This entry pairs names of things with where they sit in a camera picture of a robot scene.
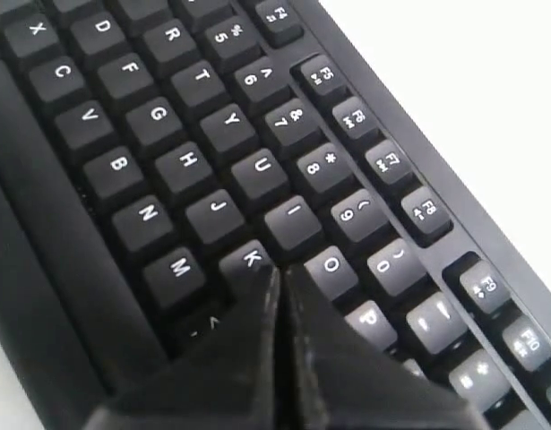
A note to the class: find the black acer keyboard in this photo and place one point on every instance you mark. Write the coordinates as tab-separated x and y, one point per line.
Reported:
154	155

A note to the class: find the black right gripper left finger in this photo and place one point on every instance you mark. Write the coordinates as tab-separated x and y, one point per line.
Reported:
227	381

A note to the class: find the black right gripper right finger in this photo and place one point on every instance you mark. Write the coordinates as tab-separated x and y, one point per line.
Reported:
341	381

